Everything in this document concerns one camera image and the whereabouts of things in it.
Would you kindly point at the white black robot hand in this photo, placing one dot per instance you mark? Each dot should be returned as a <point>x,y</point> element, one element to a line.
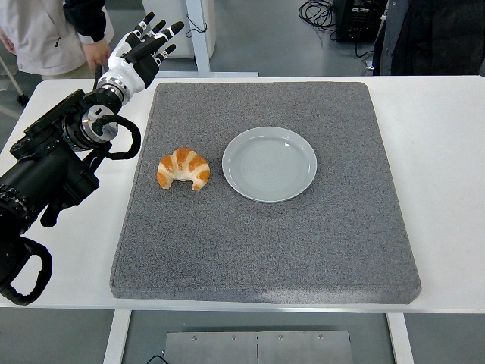
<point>129,72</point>

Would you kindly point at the person's hand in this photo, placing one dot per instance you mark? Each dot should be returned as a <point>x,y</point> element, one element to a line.
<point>96,53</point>

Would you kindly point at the orange croissant bread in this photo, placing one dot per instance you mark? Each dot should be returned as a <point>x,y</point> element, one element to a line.
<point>185,159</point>

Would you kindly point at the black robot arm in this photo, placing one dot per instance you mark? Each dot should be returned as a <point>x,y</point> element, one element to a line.
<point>45,167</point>

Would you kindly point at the grey round plate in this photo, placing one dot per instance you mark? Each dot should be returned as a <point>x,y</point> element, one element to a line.
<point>269,167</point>

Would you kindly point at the grey metal plate with screws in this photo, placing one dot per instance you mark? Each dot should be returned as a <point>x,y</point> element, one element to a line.
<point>257,349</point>

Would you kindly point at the white cabinet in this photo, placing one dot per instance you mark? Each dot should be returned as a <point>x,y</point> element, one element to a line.
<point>166,38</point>

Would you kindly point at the person in light clothing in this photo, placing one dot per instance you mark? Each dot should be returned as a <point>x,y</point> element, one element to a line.
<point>38,34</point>

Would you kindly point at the white table column with foot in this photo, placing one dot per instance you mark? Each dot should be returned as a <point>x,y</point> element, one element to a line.
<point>201,49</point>

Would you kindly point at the grey chair with white legs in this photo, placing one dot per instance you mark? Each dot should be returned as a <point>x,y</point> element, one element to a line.
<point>17,89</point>

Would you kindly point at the grey speckled mat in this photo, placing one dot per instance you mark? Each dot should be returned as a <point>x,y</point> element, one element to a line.
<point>265,246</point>

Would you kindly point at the black equipment box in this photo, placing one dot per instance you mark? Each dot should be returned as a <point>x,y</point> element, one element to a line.
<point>360,21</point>

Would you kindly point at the white table leg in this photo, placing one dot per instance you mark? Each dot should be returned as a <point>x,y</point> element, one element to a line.
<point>115,337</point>
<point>399,341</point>

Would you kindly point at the person in dark clothing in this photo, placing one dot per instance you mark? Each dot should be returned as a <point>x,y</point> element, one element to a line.
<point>435,38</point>

